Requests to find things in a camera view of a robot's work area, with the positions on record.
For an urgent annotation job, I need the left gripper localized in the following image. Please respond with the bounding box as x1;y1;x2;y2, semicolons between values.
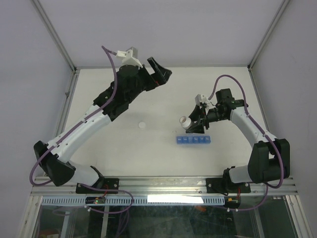
127;59;172;104

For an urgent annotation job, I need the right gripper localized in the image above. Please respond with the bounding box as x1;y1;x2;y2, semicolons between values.
184;104;227;134

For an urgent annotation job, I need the white cap pill bottle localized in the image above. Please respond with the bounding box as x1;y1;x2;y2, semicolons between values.
179;116;192;130

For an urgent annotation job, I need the blue weekly pill organizer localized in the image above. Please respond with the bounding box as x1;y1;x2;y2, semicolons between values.
176;135;211;144

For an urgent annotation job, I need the white bottle cap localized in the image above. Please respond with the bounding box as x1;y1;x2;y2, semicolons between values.
138;121;146;129

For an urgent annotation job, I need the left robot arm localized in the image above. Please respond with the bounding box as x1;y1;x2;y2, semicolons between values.
34;57;172;193

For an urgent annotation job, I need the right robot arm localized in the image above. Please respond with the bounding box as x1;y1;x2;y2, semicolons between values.
179;89;290;195

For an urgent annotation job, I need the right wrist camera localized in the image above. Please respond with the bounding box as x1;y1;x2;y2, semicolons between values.
195;94;213;108

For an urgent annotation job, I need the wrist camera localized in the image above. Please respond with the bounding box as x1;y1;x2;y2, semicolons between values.
115;47;143;68
195;94;213;108

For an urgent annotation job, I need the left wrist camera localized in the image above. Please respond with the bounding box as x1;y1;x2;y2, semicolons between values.
115;47;143;68

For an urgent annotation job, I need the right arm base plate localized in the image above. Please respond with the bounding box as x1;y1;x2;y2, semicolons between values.
206;167;251;196

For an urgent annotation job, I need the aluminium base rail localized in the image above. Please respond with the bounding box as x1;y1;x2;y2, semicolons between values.
31;176;298;196

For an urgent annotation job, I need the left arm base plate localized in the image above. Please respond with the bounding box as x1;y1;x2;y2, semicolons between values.
75;177;119;194

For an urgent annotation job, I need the white slotted cable duct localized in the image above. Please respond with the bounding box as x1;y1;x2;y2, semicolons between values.
42;195;225;206

